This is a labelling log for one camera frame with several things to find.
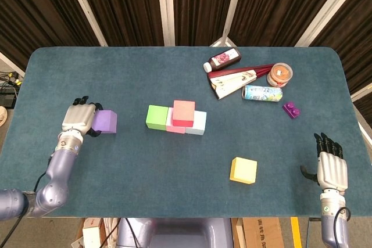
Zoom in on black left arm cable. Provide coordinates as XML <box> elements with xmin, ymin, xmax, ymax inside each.
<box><xmin>0</xmin><ymin>154</ymin><xmax>55</xmax><ymax>248</ymax></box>

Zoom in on teal table cloth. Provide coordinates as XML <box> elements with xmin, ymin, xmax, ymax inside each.
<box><xmin>0</xmin><ymin>46</ymin><xmax>372</xmax><ymax>219</ymax></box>

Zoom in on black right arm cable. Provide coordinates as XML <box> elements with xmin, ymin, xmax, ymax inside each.
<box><xmin>333</xmin><ymin>207</ymin><xmax>352</xmax><ymax>248</ymax></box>

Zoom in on light blue foam cube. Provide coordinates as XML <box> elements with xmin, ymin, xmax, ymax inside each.
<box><xmin>184</xmin><ymin>109</ymin><xmax>208</xmax><ymax>136</ymax></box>

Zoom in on red foam cube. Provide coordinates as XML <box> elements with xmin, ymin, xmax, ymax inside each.
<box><xmin>171</xmin><ymin>99</ymin><xmax>196</xmax><ymax>127</ymax></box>

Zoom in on yellow foam cube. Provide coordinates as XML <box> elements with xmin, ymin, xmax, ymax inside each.
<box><xmin>229</xmin><ymin>156</ymin><xmax>258</xmax><ymax>185</ymax></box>

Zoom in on purple foam cube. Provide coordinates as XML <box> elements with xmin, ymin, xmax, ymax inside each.
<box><xmin>91</xmin><ymin>110</ymin><xmax>118</xmax><ymax>135</ymax></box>

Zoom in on dark juice bottle white cap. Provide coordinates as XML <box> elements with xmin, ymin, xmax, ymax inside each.
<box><xmin>203</xmin><ymin>48</ymin><xmax>242</xmax><ymax>73</ymax></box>

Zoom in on green foam cube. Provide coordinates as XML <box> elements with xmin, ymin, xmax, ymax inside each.
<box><xmin>145</xmin><ymin>105</ymin><xmax>170</xmax><ymax>131</ymax></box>

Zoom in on printed light blue drink can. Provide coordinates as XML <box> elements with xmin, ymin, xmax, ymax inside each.
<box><xmin>241</xmin><ymin>84</ymin><xmax>284</xmax><ymax>103</ymax></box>

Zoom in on white frame post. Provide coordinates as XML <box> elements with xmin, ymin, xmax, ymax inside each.
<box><xmin>295</xmin><ymin>0</ymin><xmax>364</xmax><ymax>48</ymax></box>
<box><xmin>62</xmin><ymin>0</ymin><xmax>108</xmax><ymax>47</ymax></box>
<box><xmin>0</xmin><ymin>52</ymin><xmax>26</xmax><ymax>78</ymax></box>
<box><xmin>156</xmin><ymin>0</ymin><xmax>176</xmax><ymax>47</ymax></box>
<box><xmin>209</xmin><ymin>0</ymin><xmax>248</xmax><ymax>48</ymax></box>
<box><xmin>350</xmin><ymin>89</ymin><xmax>372</xmax><ymax>103</ymax></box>

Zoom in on clear jar orange contents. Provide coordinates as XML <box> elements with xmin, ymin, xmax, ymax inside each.
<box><xmin>266</xmin><ymin>62</ymin><xmax>294</xmax><ymax>88</ymax></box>

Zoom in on dark red folding fan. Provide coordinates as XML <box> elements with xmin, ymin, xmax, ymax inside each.
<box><xmin>206</xmin><ymin>63</ymin><xmax>276</xmax><ymax>101</ymax></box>

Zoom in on purple toy brick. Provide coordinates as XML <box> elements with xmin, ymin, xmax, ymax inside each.
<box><xmin>282</xmin><ymin>101</ymin><xmax>301</xmax><ymax>120</ymax></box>

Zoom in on lavender robot torso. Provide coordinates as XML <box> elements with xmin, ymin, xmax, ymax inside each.
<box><xmin>116</xmin><ymin>217</ymin><xmax>235</xmax><ymax>248</ymax></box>

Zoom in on white cardboard box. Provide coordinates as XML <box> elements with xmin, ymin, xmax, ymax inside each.
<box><xmin>82</xmin><ymin>224</ymin><xmax>102</xmax><ymax>248</ymax></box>

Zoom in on dark brown pleated curtain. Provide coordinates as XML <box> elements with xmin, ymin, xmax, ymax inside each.
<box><xmin>0</xmin><ymin>0</ymin><xmax>372</xmax><ymax>118</ymax></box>

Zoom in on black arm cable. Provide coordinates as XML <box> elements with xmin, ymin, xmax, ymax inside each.
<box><xmin>0</xmin><ymin>154</ymin><xmax>55</xmax><ymax>248</ymax></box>
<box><xmin>333</xmin><ymin>207</ymin><xmax>352</xmax><ymax>248</ymax></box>

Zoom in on brown printed cardboard box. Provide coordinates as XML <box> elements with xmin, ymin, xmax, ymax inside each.
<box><xmin>242</xmin><ymin>217</ymin><xmax>285</xmax><ymax>248</ymax></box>

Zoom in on pink foam cube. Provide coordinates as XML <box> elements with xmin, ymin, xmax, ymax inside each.
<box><xmin>165</xmin><ymin>107</ymin><xmax>187</xmax><ymax>135</ymax></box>

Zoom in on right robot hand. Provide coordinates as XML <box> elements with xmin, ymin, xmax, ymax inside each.
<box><xmin>299</xmin><ymin>132</ymin><xmax>349</xmax><ymax>193</ymax></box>

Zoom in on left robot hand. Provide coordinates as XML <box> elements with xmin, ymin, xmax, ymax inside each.
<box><xmin>62</xmin><ymin>95</ymin><xmax>103</xmax><ymax>138</ymax></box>

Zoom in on black floor device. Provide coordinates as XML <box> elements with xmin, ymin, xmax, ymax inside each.
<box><xmin>0</xmin><ymin>94</ymin><xmax>17</xmax><ymax>108</ymax></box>

